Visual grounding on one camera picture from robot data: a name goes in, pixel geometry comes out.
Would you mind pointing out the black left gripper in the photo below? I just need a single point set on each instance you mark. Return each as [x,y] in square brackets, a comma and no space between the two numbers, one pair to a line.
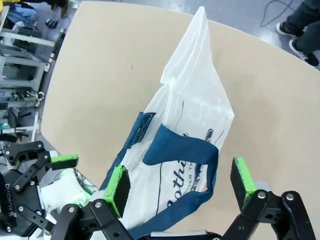
[15,197]

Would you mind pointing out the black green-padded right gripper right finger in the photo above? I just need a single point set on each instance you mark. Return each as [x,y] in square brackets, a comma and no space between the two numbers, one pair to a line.
[243,185]

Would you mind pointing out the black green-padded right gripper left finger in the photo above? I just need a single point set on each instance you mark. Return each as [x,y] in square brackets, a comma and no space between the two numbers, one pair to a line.
[117,195]

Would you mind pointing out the white green packaged item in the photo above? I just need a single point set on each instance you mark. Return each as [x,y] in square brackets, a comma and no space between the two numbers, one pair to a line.
[65,191]

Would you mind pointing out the black white sneaker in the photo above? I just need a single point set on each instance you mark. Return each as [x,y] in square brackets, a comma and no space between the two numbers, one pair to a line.
[303,53]
[287,28]

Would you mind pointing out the small black floor device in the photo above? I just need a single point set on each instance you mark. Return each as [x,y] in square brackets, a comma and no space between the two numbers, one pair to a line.
[51,23]

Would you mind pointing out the blue cloth pile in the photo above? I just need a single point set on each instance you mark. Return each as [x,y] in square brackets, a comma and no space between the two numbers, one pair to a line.
[21,16]

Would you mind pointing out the dark blue jeans legs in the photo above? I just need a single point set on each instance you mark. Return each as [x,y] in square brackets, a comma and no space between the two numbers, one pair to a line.
[305,20]

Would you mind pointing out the grey aluminium frame rack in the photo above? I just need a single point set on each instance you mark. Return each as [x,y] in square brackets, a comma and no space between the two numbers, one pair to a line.
[22,62]

